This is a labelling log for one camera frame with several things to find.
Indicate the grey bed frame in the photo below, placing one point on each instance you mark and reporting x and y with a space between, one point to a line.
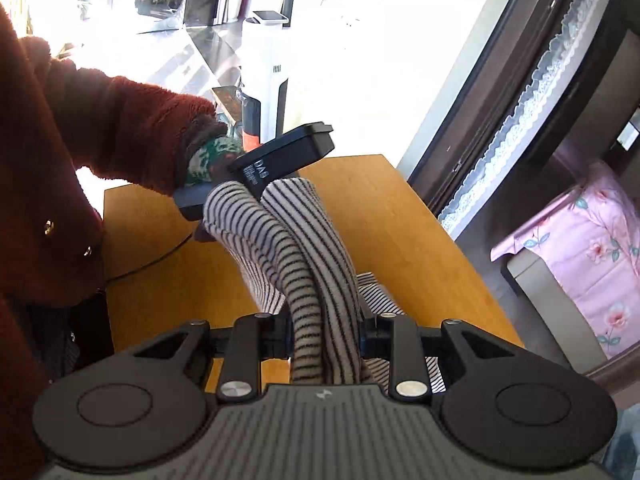
545 305

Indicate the dark brown door frame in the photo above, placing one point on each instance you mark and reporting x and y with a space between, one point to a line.
500 85

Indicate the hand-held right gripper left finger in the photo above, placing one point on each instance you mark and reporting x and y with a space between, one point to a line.
250 350

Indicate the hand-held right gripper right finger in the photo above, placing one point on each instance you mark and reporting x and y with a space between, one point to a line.
407 350

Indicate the grey striped garment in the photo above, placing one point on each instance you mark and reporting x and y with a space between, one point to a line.
320 270

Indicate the person's left forearm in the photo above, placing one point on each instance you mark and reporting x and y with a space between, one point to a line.
125 125

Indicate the white upright floor washer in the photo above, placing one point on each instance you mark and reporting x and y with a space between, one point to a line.
265 75

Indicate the white lace curtain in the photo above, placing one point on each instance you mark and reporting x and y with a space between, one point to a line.
525 110

